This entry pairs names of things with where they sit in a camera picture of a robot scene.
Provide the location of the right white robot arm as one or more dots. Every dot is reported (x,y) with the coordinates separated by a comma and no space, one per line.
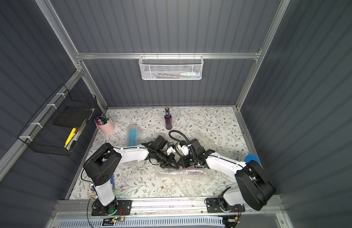
(253,184)

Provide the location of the black wire wall basket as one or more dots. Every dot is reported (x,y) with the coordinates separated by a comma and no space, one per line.
(58,127)

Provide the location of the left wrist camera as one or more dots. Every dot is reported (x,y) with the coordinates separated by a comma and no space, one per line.
(171,150)

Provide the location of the black notebook in basket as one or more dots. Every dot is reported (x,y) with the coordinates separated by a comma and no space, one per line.
(72,117)

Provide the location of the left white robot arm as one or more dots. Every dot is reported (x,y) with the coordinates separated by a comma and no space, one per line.
(101,165)

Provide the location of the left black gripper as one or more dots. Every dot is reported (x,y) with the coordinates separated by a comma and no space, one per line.
(170,158)

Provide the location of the aluminium front rail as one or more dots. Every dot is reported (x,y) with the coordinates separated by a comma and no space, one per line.
(173,206)

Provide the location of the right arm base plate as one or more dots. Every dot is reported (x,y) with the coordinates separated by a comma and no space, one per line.
(215,205)

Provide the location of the blue-lid pencil jar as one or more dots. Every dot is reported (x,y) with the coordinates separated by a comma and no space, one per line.
(251,157)

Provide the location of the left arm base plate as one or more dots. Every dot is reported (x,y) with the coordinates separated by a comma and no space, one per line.
(115,208)

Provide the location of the blue sticker sheet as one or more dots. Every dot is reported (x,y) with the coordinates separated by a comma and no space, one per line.
(112,184)

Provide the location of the pink marker cup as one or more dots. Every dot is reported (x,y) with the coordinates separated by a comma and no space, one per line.
(104,124)

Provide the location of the blue liquid glass bottle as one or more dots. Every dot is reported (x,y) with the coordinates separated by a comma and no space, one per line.
(132,137)

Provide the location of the white ventilated cable duct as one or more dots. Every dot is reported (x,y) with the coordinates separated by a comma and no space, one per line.
(144,222)

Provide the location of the yellow highlighter in basket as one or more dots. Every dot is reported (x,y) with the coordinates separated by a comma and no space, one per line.
(71,135)

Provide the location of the white wire wall basket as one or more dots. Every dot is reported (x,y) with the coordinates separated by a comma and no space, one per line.
(177,68)

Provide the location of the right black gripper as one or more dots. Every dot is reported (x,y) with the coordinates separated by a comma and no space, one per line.
(188,159)

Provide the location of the purple liquid glass bottle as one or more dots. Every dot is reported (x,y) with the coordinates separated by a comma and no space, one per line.
(168,119)

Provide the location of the dark purple labelled bottle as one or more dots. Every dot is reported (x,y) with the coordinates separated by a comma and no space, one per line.
(190,172)

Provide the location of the bubble wrap sheet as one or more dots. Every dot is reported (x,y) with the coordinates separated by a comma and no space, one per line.
(136,153)
(192,182)

